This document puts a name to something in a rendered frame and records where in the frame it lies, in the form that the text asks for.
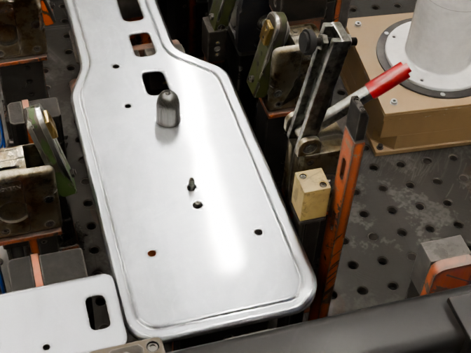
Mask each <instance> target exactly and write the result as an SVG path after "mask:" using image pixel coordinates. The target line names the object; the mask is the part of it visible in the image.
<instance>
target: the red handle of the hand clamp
mask: <svg viewBox="0 0 471 353"><path fill-rule="evenodd" d="M410 72H412V70H411V69H410V67H409V65H408V64H407V63H406V64H404V65H403V64H402V63H401V62H399V63H397V64H396V65H395V66H393V67H391V68H389V69H388V70H386V71H384V72H383V73H382V74H380V75H378V76H377V77H375V78H373V79H372V80H370V81H369V82H367V83H365V86H363V87H362V88H360V89H359V90H357V91H355V92H354V93H352V94H351V95H348V96H347V97H346V98H344V99H342V100H341V101H340V102H337V103H336V104H335V105H333V106H331V107H329V108H328V109H327V112H326V114H325V118H324V120H323V122H322V126H321V128H320V131H322V130H323V129H325V128H326V127H328V126H330V125H331V124H333V123H335V122H336V121H338V120H340V119H341V118H343V117H344V116H346V115H348V110H349V106H350V99H351V97H352V96H356V95H357V96H358V97H359V99H360V101H361V103H362V104H366V103H367V102H369V101H370V100H372V99H376V98H377V97H379V96H381V95H382V94H384V93H386V92H387V91H389V90H391V89H392V88H394V87H395V86H397V85H399V84H400V83H402V82H403V81H405V80H407V79H408V78H410V75H409V73H410ZM302 125H303V124H302ZM302 125H298V126H297V127H296V129H295V130H294V132H295V135H296V137H297V138H299V134H300V131H301V128H302Z"/></svg>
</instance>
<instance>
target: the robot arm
mask: <svg viewBox="0 0 471 353"><path fill-rule="evenodd" d="M385 56H386V58H387V60H388V63H389V64H390V66H392V67H393V66H395V65H396V64H397V63H399V62H401V63H402V64H403V65H404V64H406V63H407V64H408V65H409V67H410V69H411V70H412V72H410V73H409V75H410V78H408V79H407V81H409V82H411V83H413V84H415V85H418V86H420V87H422V88H427V89H430V90H436V91H442V92H453V91H460V90H465V89H468V88H471V0H417V1H416V6H415V9H414V14H413V17H412V20H411V22H407V23H404V24H403V25H400V26H398V27H397V28H395V29H394V30H393V31H392V32H391V33H390V35H389V36H388V38H387V41H386V43H385Z"/></svg>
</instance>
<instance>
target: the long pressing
mask: <svg viewBox="0 0 471 353"><path fill-rule="evenodd" d="M63 1H64V6H65V9H66V12H67V17H68V20H69V25H70V28H71V33H72V36H73V39H74V44H75V47H76V51H77V55H78V60H79V63H80V66H81V67H80V72H79V74H78V77H77V79H76V82H75V84H74V88H73V90H72V92H71V98H70V102H71V109H72V112H73V115H74V121H75V124H76V129H77V132H78V138H79V141H80V145H81V150H82V154H83V159H84V162H85V165H86V171H87V174H88V179H89V182H90V188H91V191H92V194H93V200H94V203H95V208H96V212H97V217H98V221H99V224H100V229H101V232H102V238H103V241H104V246H105V249H106V253H107V258H108V262H109V267H110V271H111V276H112V278H113V280H114V284H115V287H116V292H117V296H118V301H119V305H120V308H121V313H122V316H123V322H124V325H125V328H126V329H127V331H128V333H129V334H131V335H132V336H133V337H134V338H136V339H138V340H145V339H149V338H155V337H158V338H160V339H161V340H162V341H163V344H165V343H169V342H175V341H178V340H184V339H188V338H194V337H197V336H201V335H207V334H210V333H216V332H220V331H225V330H229V329H232V328H238V327H241V326H247V325H251V324H257V323H260V322H264V321H270V320H273V319H279V318H283V317H288V316H292V315H295V314H298V313H300V312H303V311H304V310H305V309H307V308H308V307H309V306H310V304H311V303H312V302H313V300H314V298H315V294H316V289H317V279H316V276H315V273H314V271H313V268H312V266H311V264H310V261H309V259H308V257H307V254H306V252H305V249H304V247H303V245H302V243H301V240H300V238H299V235H298V233H297V231H296V228H295V227H294V224H293V222H292V219H291V217H290V215H289V212H288V210H287V208H286V205H285V203H284V200H283V198H282V196H281V194H280V191H279V189H278V186H277V184H276V182H275V179H274V178H273V175H272V173H271V170H270V168H269V166H268V163H267V162H266V159H265V157H264V154H263V152H262V150H261V147H260V145H259V142H258V140H257V138H256V135H255V133H254V130H253V129H252V126H251V124H250V121H249V119H248V117H247V114H246V113H245V110H244V108H243V105H242V103H241V101H240V98H239V96H238V93H237V91H236V89H235V86H234V84H233V81H232V80H231V77H230V76H229V74H228V73H227V72H226V71H225V70H224V69H222V68H221V67H218V66H217V65H214V64H211V63H209V62H206V61H204V60H200V59H198V58H196V57H193V56H191V55H187V54H186V53H183V52H182V51H180V50H178V49H177V48H176V47H175V45H174V44H173V42H172V39H171V36H170V33H169V31H168V28H167V25H166V23H165V20H164V18H163V15H162V13H161V10H160V7H159V5H158V0H137V2H138V4H139V8H140V10H141V12H142V16H143V18H142V19H141V20H137V21H131V22H128V21H125V20H124V19H123V16H122V14H121V10H120V8H119V5H118V1H117V0H63ZM136 34H148V35H149V36H150V38H151V42H152V44H153V47H154V50H155V52H156V53H155V54H154V55H150V56H146V57H138V56H136V55H135V53H134V50H133V47H132V44H131V41H130V37H131V36H132V35H136ZM114 65H118V66H119V68H117V69H115V68H113V66H114ZM154 72H160V73H162V74H163V75H164V78H165V81H166V83H167V86H168V90H173V91H174V92H175V93H176V94H177V96H178V98H179V102H180V119H181V120H180V123H179V124H178V125H176V126H175V127H162V126H160V125H159V124H158V123H157V122H156V100H157V98H158V95H150V94H148V92H147V90H146V86H145V84H144V80H143V78H142V77H143V75H145V74H149V73H154ZM126 104H130V105H131V107H130V108H125V105H126ZM190 177H193V178H194V179H195V186H196V189H195V190H194V191H189V190H188V189H187V186H188V185H189V178H190ZM196 200H199V201H200V203H202V205H203V206H202V207H201V208H200V209H196V208H194V207H193V203H194V202H195V201H196ZM255 230H261V231H262V232H263V233H262V235H256V234H255V233H254V231H255ZM149 251H155V252H156V255H155V256H149V255H148V252H149Z"/></svg>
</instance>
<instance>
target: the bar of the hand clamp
mask: <svg viewBox="0 0 471 353"><path fill-rule="evenodd" d="M356 45H357V37H351V35H350V34H347V32H346V31H345V29H344V28H343V25H342V24H341V23H340V22H323V24H322V28H321V30H320V34H318V37H316V35H315V32H314V31H313V30H312V29H304V30H303V31H302V32H301V33H300V36H299V49H300V51H301V52H302V53H303V54H304V55H313V56H312V58H311V61H310V64H309V68H308V71H307V74H306V77H305V80H304V82H303V86H302V89H301V93H300V95H299V99H298V102H297V104H296V108H295V110H294V115H293V117H292V121H291V123H290V126H289V129H288V132H287V137H288V139H297V137H296V135H295V132H294V130H295V129H296V127H297V126H298V125H302V124H303V125H302V128H301V131H300V134H299V138H298V140H297V143H298V142H299V140H300V139H302V138H304V137H308V136H316V137H317V136H318V134H319V131H320V128H321V126H322V122H323V120H324V118H325V114H326V112H327V109H328V106H329V103H330V100H331V98H332V95H333V92H334V89H335V87H336V83H337V81H338V79H339V75H340V73H341V70H342V67H343V63H344V61H345V59H346V55H347V53H348V50H350V47H351V46H356ZM297 143H296V144H297ZM294 152H295V154H296V146H295V149H294Z"/></svg>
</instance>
